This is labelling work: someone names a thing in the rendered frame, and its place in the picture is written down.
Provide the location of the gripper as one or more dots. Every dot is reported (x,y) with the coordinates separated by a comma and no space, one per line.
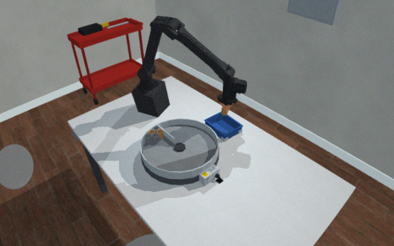
(225,100)

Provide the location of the blue crate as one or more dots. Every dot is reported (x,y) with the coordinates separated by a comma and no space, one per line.
(224,126)

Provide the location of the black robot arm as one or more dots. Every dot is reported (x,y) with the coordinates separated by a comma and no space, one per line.
(169,25)

